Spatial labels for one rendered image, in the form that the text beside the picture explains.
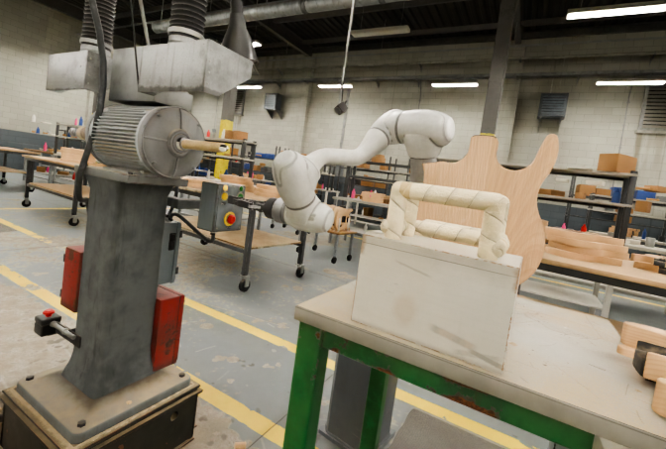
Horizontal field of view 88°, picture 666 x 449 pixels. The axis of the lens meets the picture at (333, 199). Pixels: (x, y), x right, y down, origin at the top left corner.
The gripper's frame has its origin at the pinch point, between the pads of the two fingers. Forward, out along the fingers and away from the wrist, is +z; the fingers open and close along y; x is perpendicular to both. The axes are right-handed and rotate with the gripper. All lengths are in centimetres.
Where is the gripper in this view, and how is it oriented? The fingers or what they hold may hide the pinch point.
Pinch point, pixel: (236, 200)
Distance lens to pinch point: 135.7
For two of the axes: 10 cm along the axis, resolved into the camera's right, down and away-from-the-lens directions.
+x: 1.3, -9.9, -0.7
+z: -8.6, -1.5, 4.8
